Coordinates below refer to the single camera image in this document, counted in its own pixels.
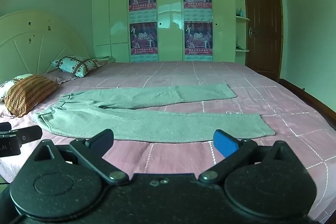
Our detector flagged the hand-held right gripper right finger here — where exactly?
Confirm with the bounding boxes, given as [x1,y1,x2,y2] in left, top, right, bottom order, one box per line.
[198,130,312,185]

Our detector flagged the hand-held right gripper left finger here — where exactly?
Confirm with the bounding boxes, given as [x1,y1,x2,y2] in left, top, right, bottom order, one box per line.
[26,129,130,186]

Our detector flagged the grey-green towel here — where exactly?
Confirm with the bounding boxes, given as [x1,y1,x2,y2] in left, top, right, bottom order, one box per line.
[33,84,276,143]

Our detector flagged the orange striped pillow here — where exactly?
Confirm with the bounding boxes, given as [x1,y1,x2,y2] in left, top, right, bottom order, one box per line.
[4,75,60,118]

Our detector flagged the cream fan-shaped headboard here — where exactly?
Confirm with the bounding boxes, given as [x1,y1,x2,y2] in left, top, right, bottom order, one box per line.
[0,10,95,83]

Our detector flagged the white and teal patterned pillow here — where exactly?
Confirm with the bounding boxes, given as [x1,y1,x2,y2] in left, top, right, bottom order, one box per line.
[50,55,102,74]

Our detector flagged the dark wooden skirting board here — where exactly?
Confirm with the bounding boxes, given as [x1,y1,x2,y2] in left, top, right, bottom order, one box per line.
[279,78,336,133]

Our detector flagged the brown wooden door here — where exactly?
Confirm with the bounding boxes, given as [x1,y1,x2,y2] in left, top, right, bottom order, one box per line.
[243,0,284,82]

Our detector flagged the green cupboard with posters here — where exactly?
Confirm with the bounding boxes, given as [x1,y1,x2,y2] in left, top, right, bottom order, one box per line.
[92,0,297,63]

